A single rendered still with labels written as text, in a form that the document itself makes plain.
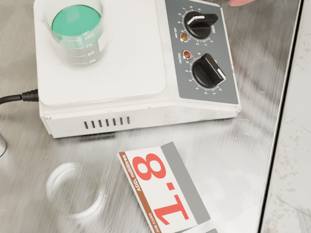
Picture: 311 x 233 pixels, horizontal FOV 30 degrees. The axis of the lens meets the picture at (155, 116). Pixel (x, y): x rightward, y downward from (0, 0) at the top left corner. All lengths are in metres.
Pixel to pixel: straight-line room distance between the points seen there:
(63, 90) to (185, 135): 0.15
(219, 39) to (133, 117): 0.13
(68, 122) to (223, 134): 0.16
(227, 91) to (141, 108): 0.10
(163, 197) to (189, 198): 0.03
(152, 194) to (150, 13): 0.18
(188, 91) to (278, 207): 0.15
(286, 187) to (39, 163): 0.26
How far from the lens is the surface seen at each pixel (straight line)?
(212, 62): 0.58
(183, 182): 0.59
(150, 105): 0.56
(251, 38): 0.67
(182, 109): 0.57
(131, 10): 0.58
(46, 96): 0.54
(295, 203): 0.61
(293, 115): 0.64
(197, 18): 0.59
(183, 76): 0.57
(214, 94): 0.59
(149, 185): 0.57
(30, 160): 0.62
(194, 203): 0.59
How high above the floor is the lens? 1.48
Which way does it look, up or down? 69 degrees down
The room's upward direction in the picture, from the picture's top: straight up
